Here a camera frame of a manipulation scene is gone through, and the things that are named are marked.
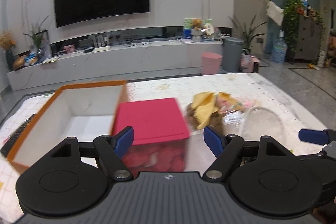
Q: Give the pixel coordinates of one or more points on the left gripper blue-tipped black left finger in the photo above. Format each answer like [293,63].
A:
[110,151]

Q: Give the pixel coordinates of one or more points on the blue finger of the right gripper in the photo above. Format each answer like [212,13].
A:
[323,137]

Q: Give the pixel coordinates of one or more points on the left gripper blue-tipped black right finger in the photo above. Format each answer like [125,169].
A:
[226,149]

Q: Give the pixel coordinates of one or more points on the brown fluffy towel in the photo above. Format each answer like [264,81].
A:
[206,115]

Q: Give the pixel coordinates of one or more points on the yellow cloth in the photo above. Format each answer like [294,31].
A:
[219,100]

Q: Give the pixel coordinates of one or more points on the red-lidded clear box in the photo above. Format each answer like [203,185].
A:
[160,135]

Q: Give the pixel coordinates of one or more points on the orange cardboard storage box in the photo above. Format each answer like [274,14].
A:
[84,110]

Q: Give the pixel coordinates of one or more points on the white quilted mat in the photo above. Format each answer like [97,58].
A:
[251,105]

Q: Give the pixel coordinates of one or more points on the pink round waste bin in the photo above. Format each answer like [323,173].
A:
[211,63]

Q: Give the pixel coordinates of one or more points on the small pink heater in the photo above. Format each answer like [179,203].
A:
[250,64]

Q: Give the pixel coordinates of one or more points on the grey drawer cabinet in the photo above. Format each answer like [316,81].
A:
[308,39]

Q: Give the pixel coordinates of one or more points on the white marble TV console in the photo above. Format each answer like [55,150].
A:
[123,59]

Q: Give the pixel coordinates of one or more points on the blue water jug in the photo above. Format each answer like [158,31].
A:
[279,49]

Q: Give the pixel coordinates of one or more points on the grey lidded trash can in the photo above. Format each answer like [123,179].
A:
[232,54]

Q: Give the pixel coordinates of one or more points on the white wifi router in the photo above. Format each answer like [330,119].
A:
[101,43]

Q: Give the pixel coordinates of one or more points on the green potted floor plant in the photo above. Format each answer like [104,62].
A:
[247,33]

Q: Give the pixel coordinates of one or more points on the teddy bear on console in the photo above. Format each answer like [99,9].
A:
[196,24]

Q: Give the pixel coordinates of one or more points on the white hanging tote bag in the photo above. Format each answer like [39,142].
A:
[275,12]

